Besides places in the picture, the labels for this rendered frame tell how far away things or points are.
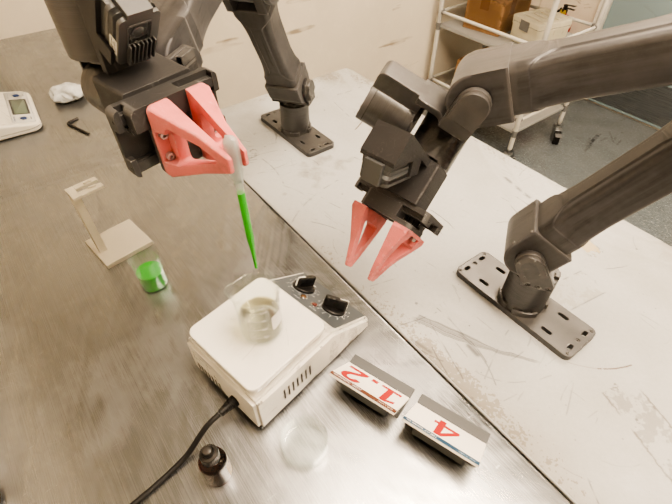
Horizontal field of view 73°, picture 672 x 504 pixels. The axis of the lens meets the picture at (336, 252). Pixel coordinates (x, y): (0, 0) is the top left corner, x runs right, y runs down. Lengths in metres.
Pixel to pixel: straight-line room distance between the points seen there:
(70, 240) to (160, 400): 0.37
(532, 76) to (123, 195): 0.72
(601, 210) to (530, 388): 0.24
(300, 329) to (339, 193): 0.38
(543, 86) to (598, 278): 0.40
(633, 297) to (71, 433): 0.79
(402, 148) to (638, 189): 0.26
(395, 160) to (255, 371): 0.27
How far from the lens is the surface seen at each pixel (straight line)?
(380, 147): 0.46
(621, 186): 0.57
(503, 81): 0.49
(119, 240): 0.83
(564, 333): 0.71
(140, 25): 0.42
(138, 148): 0.44
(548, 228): 0.59
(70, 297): 0.79
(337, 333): 0.57
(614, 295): 0.80
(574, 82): 0.50
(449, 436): 0.56
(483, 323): 0.69
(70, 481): 0.63
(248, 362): 0.53
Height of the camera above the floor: 1.43
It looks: 46 degrees down
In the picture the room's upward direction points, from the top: straight up
